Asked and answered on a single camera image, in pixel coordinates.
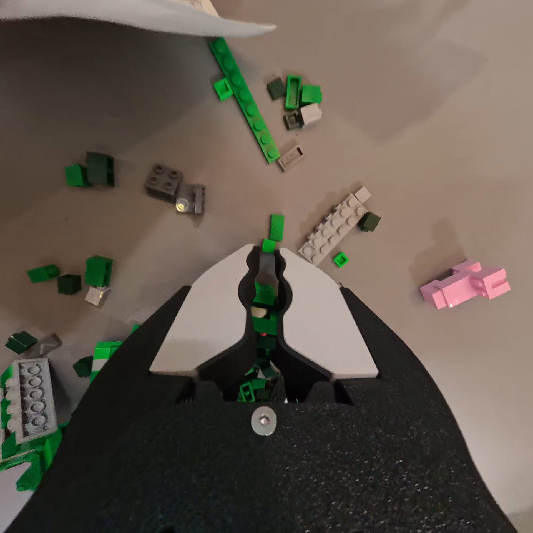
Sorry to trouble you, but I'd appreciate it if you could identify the grey desk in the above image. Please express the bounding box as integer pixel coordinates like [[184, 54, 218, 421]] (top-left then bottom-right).
[[0, 0, 533, 533]]

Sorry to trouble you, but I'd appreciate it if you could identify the green and grey toy build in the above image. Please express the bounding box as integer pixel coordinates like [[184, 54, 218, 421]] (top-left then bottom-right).
[[0, 358, 69, 492]]

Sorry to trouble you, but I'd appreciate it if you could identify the pink toy pig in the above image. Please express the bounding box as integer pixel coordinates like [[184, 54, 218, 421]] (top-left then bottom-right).
[[420, 260, 511, 310]]

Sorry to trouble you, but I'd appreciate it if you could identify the long green toy plate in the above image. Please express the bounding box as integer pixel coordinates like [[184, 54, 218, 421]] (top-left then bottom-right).
[[208, 37, 280, 164]]

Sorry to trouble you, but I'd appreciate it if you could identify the white book stand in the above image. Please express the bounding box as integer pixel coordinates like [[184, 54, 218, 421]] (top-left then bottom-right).
[[0, 0, 276, 41]]

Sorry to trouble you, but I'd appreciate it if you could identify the grey toy slope piece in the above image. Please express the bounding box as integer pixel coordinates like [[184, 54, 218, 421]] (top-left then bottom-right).
[[259, 251, 279, 288]]

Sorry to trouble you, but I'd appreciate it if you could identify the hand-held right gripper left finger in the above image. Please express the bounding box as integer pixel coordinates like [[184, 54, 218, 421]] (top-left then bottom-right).
[[149, 244, 260, 393]]

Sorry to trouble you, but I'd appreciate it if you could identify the long light grey toy plate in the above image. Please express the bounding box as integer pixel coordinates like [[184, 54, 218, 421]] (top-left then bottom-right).
[[298, 193, 367, 266]]

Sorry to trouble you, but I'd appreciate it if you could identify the dark grey square toy brick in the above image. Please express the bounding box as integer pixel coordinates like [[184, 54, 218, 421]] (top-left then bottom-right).
[[145, 163, 183, 205]]

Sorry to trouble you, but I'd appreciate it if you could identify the pile of toy bricks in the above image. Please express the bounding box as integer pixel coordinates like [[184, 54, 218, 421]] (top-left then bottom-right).
[[237, 282, 284, 404]]

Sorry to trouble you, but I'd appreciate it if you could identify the grey toy tile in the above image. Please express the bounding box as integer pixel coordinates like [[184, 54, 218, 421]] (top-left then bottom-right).
[[278, 144, 305, 172]]

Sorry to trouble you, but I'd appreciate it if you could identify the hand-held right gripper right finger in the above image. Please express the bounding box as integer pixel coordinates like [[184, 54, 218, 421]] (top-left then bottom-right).
[[277, 247, 379, 397]]

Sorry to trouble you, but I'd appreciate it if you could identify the grey toy bracket piece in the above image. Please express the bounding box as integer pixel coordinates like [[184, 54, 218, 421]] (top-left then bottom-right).
[[176, 183, 206, 215]]

